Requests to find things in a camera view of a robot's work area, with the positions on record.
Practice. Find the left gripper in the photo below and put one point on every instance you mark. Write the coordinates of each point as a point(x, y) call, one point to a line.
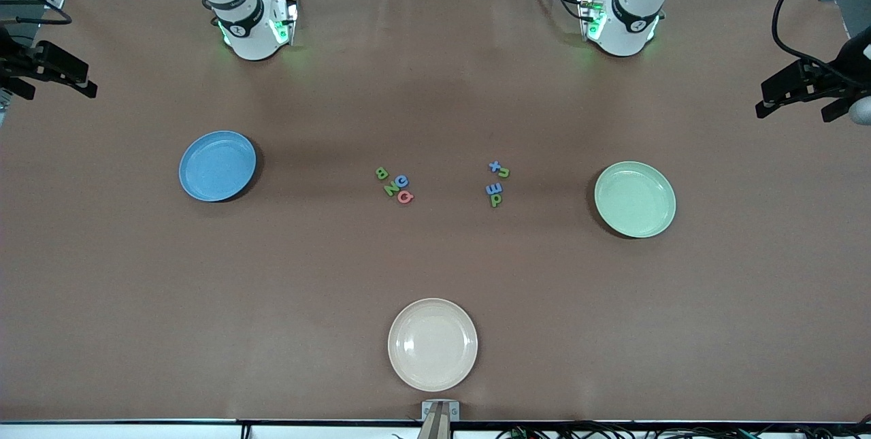
point(829, 83)

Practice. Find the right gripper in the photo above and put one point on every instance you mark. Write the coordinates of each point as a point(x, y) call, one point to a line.
point(20, 61)

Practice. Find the brown table mat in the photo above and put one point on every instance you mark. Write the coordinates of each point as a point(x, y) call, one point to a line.
point(435, 262)

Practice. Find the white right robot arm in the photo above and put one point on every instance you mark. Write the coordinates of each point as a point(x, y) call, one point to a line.
point(248, 34)

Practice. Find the blue letter G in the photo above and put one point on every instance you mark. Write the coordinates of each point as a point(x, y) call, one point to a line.
point(401, 182)

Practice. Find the blue letter m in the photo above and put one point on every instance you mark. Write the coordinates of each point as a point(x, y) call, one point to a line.
point(494, 188)

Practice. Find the green letter N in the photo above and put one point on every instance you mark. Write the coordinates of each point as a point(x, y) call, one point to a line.
point(391, 189)

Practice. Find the green letter p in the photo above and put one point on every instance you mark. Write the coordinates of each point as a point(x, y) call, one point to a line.
point(496, 200)

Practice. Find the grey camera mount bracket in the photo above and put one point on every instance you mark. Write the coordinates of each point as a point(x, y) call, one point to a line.
point(439, 418)

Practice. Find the red letter Q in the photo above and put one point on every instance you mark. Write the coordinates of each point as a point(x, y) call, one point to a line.
point(406, 197)

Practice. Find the green plate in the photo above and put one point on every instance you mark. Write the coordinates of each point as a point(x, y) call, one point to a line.
point(635, 199)

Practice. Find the blue plate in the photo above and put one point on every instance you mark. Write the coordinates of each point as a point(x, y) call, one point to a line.
point(217, 166)

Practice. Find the beige plate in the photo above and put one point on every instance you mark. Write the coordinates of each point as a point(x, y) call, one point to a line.
point(433, 344)

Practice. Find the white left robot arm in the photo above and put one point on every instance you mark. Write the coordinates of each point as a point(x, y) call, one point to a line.
point(622, 30)

